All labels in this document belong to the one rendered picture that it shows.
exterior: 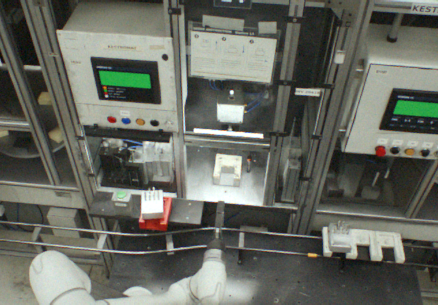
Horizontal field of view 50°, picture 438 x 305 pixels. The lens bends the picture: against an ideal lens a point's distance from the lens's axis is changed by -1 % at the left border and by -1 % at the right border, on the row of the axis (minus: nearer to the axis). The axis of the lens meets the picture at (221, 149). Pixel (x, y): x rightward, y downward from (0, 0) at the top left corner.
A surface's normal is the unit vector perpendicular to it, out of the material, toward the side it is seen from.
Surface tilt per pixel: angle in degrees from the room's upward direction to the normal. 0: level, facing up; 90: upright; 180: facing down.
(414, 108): 90
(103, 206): 0
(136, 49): 90
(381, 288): 0
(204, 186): 0
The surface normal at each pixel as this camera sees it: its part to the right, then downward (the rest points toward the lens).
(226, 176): 0.02, -0.69
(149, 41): -0.10, 0.72
